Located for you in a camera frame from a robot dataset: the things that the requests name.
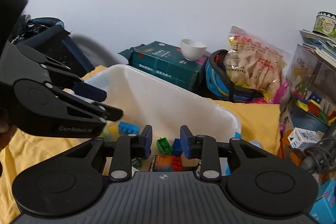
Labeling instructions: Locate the dark blue square brick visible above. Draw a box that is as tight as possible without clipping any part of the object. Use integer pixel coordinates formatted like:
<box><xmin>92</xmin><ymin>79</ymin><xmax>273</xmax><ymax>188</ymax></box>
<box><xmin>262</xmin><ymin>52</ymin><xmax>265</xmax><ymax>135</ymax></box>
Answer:
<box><xmin>171</xmin><ymin>138</ymin><xmax>183</xmax><ymax>157</ymax></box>

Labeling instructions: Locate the blue long brick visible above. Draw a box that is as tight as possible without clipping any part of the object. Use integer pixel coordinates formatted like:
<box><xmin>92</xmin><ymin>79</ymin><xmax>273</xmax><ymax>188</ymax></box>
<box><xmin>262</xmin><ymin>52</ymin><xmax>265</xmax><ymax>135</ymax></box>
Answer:
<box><xmin>118</xmin><ymin>121</ymin><xmax>140</xmax><ymax>135</ymax></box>

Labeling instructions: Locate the yellow cloth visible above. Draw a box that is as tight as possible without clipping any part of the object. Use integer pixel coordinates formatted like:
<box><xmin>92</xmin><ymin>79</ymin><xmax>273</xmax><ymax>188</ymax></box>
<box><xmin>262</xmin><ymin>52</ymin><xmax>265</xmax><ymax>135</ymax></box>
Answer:
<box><xmin>0</xmin><ymin>65</ymin><xmax>281</xmax><ymax>224</ymax></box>

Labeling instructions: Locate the black cable bundle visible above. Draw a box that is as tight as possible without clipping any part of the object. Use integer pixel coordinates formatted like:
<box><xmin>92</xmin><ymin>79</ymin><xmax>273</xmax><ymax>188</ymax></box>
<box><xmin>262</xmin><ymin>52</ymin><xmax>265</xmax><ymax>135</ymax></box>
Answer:
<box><xmin>290</xmin><ymin>129</ymin><xmax>336</xmax><ymax>175</ymax></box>

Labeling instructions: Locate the light blue cardboard box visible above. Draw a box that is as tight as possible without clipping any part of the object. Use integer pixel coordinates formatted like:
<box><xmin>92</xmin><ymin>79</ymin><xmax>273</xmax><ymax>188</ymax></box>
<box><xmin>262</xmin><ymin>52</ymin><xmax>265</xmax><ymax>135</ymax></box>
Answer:
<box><xmin>309</xmin><ymin>179</ymin><xmax>336</xmax><ymax>224</ymax></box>

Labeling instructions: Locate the yellow small brick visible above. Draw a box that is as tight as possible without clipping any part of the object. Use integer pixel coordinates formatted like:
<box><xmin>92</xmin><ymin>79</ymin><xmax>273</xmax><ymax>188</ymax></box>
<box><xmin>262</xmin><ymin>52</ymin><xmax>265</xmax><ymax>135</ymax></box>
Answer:
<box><xmin>106</xmin><ymin>125</ymin><xmax>120</xmax><ymax>141</ymax></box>

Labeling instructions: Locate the small white box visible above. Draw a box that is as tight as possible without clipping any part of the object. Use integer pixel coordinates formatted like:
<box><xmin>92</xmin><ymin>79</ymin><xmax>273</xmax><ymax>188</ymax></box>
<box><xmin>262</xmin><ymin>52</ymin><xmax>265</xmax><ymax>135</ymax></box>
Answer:
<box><xmin>288</xmin><ymin>127</ymin><xmax>320</xmax><ymax>151</ymax></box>

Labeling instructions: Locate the dark blue chair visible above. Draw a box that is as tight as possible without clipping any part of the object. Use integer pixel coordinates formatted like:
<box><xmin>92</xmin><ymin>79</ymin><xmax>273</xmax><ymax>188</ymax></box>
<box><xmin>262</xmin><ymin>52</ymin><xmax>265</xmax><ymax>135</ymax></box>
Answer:
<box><xmin>9</xmin><ymin>15</ymin><xmax>94</xmax><ymax>77</ymax></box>

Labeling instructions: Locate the round patterned tin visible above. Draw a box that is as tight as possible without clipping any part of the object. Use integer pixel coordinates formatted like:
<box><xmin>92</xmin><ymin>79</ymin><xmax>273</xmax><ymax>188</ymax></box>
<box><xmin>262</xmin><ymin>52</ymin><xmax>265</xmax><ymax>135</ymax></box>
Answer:
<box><xmin>313</xmin><ymin>11</ymin><xmax>336</xmax><ymax>39</ymax></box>

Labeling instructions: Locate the clear box of toy blocks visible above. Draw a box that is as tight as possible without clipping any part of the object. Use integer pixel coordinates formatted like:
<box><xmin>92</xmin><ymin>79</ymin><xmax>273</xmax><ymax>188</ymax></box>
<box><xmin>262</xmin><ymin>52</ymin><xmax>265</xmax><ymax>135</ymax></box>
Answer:
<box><xmin>281</xmin><ymin>45</ymin><xmax>335</xmax><ymax>133</ymax></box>

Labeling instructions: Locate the orange translucent brick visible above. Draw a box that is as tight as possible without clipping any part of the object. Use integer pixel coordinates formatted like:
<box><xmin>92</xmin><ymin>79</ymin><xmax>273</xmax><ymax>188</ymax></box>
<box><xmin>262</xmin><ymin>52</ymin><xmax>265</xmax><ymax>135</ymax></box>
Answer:
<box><xmin>153</xmin><ymin>155</ymin><xmax>173</xmax><ymax>172</ymax></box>

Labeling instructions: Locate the red long brick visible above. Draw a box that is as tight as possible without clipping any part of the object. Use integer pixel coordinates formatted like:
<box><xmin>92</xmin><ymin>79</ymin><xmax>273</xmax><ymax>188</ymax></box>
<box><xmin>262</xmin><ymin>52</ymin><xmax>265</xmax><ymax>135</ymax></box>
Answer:
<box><xmin>171</xmin><ymin>155</ymin><xmax>183</xmax><ymax>172</ymax></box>

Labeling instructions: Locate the green small brick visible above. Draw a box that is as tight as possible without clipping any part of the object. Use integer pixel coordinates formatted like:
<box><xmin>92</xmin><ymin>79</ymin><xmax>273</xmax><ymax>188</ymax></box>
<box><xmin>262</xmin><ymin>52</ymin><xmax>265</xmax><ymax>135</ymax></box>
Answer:
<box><xmin>157</xmin><ymin>138</ymin><xmax>173</xmax><ymax>155</ymax></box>

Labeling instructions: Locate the white ceramic bowl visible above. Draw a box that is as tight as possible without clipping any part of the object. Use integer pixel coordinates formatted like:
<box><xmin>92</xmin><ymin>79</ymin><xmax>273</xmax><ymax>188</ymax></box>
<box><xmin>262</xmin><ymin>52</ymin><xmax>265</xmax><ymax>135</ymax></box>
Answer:
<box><xmin>180</xmin><ymin>39</ymin><xmax>207</xmax><ymax>61</ymax></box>

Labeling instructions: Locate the white plastic storage bin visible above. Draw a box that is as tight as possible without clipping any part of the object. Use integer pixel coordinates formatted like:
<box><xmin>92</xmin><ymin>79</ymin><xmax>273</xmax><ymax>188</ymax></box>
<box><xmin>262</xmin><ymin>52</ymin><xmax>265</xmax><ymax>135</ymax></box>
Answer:
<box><xmin>84</xmin><ymin>64</ymin><xmax>242</xmax><ymax>172</ymax></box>

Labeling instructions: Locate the green toy in bin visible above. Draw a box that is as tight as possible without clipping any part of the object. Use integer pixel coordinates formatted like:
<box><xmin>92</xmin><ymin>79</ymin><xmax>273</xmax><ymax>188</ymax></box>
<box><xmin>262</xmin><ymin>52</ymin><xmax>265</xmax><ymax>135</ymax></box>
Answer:
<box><xmin>131</xmin><ymin>158</ymin><xmax>142</xmax><ymax>169</ymax></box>

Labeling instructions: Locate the dark green book box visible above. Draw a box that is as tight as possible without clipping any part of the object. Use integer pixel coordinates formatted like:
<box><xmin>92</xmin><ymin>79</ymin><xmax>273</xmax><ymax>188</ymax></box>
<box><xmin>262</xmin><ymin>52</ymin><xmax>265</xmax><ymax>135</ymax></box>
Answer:
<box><xmin>119</xmin><ymin>41</ymin><xmax>208</xmax><ymax>92</ymax></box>

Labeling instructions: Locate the snack bag of crackers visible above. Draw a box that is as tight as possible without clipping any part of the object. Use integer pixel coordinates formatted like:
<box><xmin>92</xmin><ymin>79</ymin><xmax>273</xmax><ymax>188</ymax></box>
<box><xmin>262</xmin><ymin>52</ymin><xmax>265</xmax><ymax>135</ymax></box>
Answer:
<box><xmin>223</xmin><ymin>26</ymin><xmax>290</xmax><ymax>102</ymax></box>

